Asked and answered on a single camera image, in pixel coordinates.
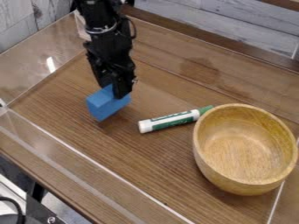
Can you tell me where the brown wooden bowl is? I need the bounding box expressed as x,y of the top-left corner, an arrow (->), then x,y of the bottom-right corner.
192,103 -> 299,196

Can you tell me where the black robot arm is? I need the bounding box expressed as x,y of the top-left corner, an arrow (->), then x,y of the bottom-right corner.
73,0 -> 136,99

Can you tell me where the black equipment with cable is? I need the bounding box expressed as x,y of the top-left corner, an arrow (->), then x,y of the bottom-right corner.
0,196 -> 66,224

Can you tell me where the clear acrylic tray wall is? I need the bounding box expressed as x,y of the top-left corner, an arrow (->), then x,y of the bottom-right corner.
0,8 -> 299,224

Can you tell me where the blue rectangular block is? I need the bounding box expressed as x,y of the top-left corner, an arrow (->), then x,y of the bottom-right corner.
86,85 -> 130,122

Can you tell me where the green and white marker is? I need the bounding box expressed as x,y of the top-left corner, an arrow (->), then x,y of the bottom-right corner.
137,105 -> 212,134

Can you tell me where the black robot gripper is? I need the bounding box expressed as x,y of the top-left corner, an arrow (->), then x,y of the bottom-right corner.
81,27 -> 137,100

